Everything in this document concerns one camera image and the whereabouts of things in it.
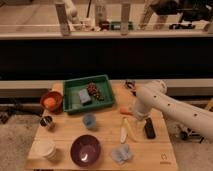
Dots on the small metal cup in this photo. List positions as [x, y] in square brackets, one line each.
[47, 122]

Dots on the stacked white bowls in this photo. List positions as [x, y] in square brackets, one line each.
[46, 149]

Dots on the light blue plastic cup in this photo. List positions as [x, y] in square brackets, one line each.
[89, 121]

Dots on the green plastic tray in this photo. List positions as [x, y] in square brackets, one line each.
[71, 100]

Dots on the orange fruit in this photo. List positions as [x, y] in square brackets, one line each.
[49, 102]

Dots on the orange carrot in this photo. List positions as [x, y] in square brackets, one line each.
[126, 111]

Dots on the dark red grape bunch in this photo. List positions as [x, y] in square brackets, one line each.
[94, 91]

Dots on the crumpled blue-white cloth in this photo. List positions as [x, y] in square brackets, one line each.
[122, 154]

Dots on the black remote-like block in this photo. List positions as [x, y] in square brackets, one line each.
[149, 129]

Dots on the peeled yellow banana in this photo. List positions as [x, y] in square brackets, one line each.
[126, 131]

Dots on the orange-brown bowl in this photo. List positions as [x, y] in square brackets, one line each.
[57, 96]

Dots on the black-handled scissors tool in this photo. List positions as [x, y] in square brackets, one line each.
[130, 85]

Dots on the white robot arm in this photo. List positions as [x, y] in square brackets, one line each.
[152, 95]

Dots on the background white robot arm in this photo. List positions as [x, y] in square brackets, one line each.
[72, 13]

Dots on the purple bowl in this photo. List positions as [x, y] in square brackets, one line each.
[85, 150]

